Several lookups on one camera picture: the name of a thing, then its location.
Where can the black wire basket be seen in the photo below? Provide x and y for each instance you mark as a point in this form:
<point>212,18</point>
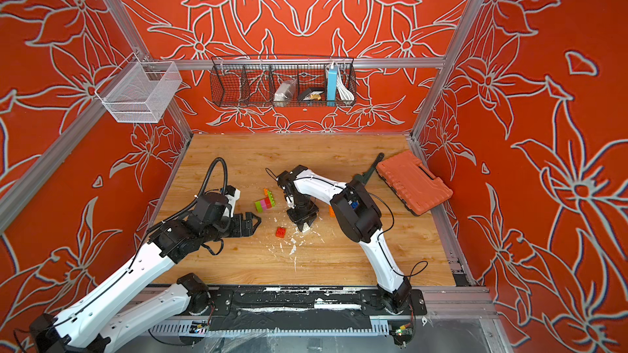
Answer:
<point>238,81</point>

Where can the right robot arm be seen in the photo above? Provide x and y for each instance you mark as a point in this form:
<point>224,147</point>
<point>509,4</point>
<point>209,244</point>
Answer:
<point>359,219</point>

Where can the small red lego brick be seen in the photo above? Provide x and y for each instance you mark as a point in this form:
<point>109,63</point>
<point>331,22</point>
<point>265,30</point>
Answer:
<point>280,232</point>

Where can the clear plastic bin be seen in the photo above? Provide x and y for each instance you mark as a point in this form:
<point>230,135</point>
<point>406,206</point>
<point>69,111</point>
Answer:
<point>140,93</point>

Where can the dark green clamp tool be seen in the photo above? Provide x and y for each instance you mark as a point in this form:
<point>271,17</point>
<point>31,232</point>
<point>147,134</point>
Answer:
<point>366,175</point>

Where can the black small box in basket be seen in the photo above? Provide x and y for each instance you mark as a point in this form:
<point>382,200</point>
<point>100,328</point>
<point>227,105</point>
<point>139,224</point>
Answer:
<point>312,94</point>

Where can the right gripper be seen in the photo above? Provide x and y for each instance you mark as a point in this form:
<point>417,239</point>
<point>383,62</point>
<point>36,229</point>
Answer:
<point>302,221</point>

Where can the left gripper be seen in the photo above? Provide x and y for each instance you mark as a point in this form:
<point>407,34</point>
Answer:
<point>240,231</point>

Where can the red plastic tool case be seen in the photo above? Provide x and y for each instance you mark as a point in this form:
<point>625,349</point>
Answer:
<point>412,182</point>

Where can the plastic bag in basket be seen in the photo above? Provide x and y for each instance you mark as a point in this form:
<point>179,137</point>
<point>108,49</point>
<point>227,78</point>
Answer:
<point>284,94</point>

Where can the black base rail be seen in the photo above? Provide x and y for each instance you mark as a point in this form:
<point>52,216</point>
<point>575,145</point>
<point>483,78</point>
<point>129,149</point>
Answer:
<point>302,309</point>

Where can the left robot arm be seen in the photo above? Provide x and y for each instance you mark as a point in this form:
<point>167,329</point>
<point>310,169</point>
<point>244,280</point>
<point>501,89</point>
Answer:
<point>98,322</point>

